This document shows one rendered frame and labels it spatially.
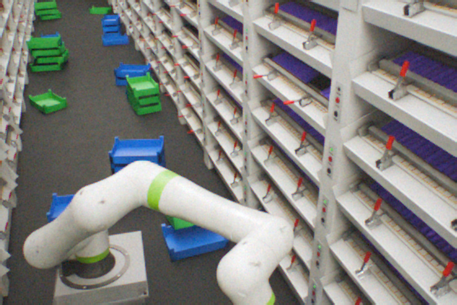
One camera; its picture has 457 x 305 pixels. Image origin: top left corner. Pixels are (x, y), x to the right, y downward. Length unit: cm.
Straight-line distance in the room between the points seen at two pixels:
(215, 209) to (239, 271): 21
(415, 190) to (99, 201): 77
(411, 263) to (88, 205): 83
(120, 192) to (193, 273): 104
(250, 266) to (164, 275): 123
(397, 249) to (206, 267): 114
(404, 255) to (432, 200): 20
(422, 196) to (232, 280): 49
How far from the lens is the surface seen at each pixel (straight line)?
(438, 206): 110
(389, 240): 128
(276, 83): 170
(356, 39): 120
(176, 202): 115
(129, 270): 169
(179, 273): 216
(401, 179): 117
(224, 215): 108
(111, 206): 116
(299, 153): 160
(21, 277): 235
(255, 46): 186
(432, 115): 105
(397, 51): 129
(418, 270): 122
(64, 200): 273
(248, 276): 95
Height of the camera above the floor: 152
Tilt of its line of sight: 30 degrees down
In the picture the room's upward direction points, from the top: straight up
